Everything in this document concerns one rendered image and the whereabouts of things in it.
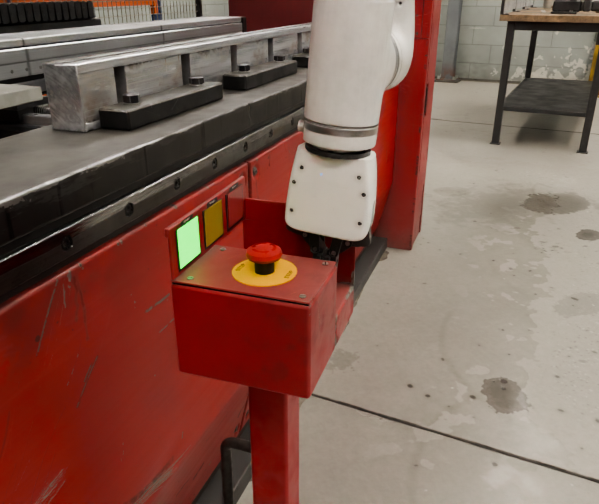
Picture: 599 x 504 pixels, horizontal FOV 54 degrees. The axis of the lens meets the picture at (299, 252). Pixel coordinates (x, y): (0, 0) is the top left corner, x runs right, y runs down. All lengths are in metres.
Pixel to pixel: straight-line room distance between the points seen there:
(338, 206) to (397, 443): 1.02
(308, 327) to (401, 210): 2.03
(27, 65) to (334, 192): 0.72
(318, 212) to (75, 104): 0.41
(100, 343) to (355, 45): 0.49
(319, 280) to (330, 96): 0.19
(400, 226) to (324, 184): 1.97
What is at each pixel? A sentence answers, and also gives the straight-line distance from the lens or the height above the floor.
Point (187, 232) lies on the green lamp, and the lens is 0.66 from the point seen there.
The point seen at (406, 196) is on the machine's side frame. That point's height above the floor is 0.25.
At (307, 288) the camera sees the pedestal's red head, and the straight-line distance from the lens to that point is 0.62.
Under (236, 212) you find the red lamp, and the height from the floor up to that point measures 0.80.
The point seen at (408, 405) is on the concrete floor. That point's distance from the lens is 1.73.
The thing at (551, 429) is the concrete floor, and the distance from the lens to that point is 1.76.
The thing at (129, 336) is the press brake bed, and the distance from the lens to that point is 0.87.
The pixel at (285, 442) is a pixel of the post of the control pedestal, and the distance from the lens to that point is 0.81.
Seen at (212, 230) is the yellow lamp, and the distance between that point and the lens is 0.71.
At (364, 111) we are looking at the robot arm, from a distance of 0.64.
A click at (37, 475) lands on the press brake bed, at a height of 0.55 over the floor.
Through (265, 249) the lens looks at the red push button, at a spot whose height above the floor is 0.81.
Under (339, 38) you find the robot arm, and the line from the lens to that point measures 0.62.
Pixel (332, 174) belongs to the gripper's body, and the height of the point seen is 0.88.
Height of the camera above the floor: 1.07
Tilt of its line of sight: 24 degrees down
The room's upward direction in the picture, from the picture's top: straight up
